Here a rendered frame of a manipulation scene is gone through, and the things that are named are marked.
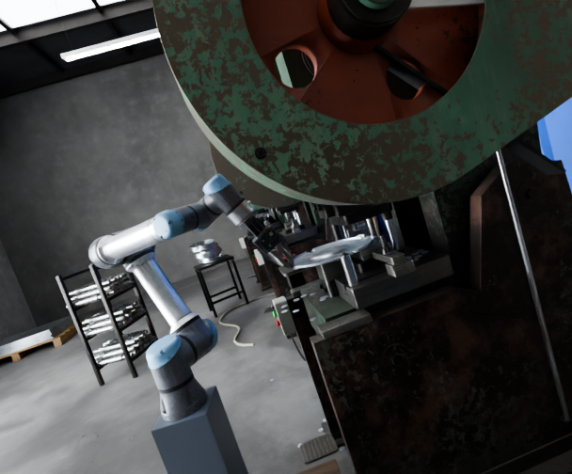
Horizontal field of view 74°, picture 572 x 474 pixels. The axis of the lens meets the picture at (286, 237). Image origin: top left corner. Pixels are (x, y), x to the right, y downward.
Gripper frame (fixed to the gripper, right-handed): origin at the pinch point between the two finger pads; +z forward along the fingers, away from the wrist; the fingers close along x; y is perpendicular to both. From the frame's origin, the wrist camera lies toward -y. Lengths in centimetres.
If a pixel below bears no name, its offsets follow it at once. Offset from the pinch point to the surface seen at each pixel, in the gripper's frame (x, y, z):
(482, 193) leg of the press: 50, 24, 18
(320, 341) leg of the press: -9.3, 22.9, 15.2
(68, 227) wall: -226, -674, -202
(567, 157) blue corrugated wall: 126, -32, 62
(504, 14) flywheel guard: 66, 45, -16
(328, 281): 5.0, 1.7, 12.5
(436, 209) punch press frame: 40.8, 16.7, 14.9
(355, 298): 5.5, 19.2, 15.3
